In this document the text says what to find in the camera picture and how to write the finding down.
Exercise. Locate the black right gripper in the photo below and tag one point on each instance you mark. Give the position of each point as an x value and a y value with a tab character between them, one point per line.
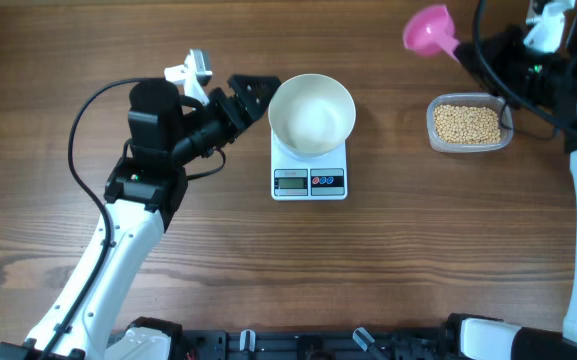
500	47

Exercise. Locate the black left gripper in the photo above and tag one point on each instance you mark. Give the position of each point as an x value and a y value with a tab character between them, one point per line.
249	102

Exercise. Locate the pink plastic scoop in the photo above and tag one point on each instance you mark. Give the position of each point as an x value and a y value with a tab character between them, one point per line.
431	31

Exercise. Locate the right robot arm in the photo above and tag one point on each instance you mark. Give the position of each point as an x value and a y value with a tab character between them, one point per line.
479	338

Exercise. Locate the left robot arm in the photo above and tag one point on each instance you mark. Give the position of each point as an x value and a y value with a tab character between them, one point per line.
142	194

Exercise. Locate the white bowl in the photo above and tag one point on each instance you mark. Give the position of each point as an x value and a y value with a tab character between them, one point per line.
312	114

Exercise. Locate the white digital kitchen scale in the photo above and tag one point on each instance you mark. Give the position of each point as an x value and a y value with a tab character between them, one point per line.
299	178

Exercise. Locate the clear plastic container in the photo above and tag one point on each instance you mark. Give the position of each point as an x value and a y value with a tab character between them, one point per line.
497	104

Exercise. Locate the yellow soybeans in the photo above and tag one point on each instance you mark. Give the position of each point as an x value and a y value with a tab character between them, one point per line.
467	125

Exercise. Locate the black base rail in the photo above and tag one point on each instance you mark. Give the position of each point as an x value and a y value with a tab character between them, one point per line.
414	344

